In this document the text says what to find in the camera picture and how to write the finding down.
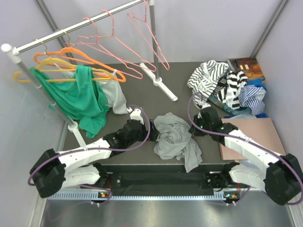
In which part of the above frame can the grey tank top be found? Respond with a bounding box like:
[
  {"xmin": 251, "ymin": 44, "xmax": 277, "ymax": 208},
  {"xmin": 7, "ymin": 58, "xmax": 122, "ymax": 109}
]
[{"xmin": 153, "ymin": 113, "xmax": 203, "ymax": 173}]

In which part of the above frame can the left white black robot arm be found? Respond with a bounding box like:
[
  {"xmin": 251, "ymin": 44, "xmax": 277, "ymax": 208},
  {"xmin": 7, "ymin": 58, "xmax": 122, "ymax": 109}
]
[{"xmin": 29, "ymin": 120, "xmax": 159, "ymax": 198}]

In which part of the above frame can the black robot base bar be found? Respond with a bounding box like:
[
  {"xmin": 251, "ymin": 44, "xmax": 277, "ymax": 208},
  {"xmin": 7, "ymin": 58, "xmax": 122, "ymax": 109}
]
[{"xmin": 102, "ymin": 164, "xmax": 223, "ymax": 196}]

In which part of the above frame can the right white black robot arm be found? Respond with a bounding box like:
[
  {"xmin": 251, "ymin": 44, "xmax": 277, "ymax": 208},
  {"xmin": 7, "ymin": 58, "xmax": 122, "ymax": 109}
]
[{"xmin": 189, "ymin": 106, "xmax": 303, "ymax": 205}]

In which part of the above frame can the white garment on hanger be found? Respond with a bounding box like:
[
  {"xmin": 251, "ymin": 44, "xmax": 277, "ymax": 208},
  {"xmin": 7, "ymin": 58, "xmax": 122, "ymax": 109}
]
[{"xmin": 54, "ymin": 66, "xmax": 128, "ymax": 120}]

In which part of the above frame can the green tank top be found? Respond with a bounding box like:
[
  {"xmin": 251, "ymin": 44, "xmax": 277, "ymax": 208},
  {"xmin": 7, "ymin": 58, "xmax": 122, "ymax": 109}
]
[{"xmin": 29, "ymin": 65, "xmax": 110, "ymax": 138}]

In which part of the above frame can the orange plastic hanger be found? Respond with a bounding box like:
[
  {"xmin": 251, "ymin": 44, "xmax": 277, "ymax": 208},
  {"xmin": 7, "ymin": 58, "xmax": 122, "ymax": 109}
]
[{"xmin": 33, "ymin": 30, "xmax": 127, "ymax": 83}]

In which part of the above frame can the yellow plastic hanger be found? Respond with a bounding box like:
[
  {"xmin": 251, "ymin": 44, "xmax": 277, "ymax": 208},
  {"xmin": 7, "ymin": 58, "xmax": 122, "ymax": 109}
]
[{"xmin": 13, "ymin": 39, "xmax": 117, "ymax": 83}]

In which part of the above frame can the bold black white striped garment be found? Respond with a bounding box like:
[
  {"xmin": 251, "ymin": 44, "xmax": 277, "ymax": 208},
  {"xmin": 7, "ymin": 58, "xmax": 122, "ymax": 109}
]
[{"xmin": 212, "ymin": 71, "xmax": 248, "ymax": 110}]

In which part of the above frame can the black white striped shirt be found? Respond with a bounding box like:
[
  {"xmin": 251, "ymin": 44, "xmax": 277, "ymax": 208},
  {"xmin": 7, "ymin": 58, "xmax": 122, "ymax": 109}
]
[{"xmin": 187, "ymin": 60, "xmax": 230, "ymax": 109}]

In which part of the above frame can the blue white striped shirt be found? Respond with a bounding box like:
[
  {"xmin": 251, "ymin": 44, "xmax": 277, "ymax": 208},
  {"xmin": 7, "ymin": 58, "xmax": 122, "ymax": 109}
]
[{"xmin": 239, "ymin": 85, "xmax": 266, "ymax": 115}]

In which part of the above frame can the pink cardboard sheet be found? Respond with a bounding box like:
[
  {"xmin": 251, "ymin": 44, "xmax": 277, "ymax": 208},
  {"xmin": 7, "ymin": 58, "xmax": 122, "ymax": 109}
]
[{"xmin": 222, "ymin": 118, "xmax": 285, "ymax": 155}]

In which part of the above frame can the blue garment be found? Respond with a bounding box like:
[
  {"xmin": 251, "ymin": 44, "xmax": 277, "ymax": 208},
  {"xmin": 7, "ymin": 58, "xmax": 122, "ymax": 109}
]
[{"xmin": 247, "ymin": 78, "xmax": 267, "ymax": 91}]

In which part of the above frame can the silver clothes rack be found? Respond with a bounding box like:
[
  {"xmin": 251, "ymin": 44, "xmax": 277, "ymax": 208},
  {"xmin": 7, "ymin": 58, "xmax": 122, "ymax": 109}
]
[{"xmin": 0, "ymin": 0, "xmax": 178, "ymax": 148}]

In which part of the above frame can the book with dark cover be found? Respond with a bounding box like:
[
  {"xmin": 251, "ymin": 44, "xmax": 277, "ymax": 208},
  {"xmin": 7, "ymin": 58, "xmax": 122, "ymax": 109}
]
[{"xmin": 227, "ymin": 58, "xmax": 265, "ymax": 81}]

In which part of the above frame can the grey slotted cable duct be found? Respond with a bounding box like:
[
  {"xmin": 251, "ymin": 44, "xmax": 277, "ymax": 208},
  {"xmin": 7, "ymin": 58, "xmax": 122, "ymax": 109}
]
[{"xmin": 48, "ymin": 190, "xmax": 227, "ymax": 201}]

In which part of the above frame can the pink wire hanger middle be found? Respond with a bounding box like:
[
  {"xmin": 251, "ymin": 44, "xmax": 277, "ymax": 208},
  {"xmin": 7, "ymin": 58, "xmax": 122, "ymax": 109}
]
[{"xmin": 78, "ymin": 9, "xmax": 157, "ymax": 72}]

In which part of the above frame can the pink wire hanger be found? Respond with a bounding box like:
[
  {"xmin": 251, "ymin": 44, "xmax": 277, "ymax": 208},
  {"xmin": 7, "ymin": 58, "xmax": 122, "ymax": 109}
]
[
  {"xmin": 78, "ymin": 9, "xmax": 157, "ymax": 72},
  {"xmin": 70, "ymin": 17, "xmax": 143, "ymax": 79},
  {"xmin": 127, "ymin": 0, "xmax": 170, "ymax": 70}
]

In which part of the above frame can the pink wire hanger right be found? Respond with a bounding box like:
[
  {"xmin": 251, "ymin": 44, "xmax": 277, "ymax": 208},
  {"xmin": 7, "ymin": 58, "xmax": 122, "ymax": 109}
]
[{"xmin": 127, "ymin": 0, "xmax": 170, "ymax": 70}]

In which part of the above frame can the pink wire hanger left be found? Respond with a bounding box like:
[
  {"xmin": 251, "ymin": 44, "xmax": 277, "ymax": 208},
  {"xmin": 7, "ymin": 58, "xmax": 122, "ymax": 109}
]
[{"xmin": 70, "ymin": 17, "xmax": 143, "ymax": 79}]

